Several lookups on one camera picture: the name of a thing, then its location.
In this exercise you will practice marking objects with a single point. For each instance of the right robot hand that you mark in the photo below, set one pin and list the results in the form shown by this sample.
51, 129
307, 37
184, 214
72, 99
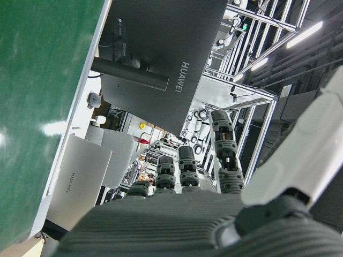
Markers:
166, 227

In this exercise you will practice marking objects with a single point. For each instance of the silver Huawei laptop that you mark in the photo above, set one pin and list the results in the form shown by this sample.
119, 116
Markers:
80, 182

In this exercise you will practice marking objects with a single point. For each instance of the white round desk device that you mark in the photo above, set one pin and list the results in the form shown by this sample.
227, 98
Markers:
94, 99

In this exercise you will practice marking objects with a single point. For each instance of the dark Huawei monitor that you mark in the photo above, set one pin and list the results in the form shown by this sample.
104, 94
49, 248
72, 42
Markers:
166, 40

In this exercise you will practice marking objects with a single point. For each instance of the long ceiling light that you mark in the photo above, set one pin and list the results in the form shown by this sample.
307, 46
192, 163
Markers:
259, 64
304, 34

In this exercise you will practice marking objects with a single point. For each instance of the green conveyor belt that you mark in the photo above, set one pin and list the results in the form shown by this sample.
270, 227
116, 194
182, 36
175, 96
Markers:
34, 80

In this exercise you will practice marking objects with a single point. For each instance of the silver conveyor side rail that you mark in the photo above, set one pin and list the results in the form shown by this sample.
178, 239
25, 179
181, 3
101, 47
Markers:
75, 107

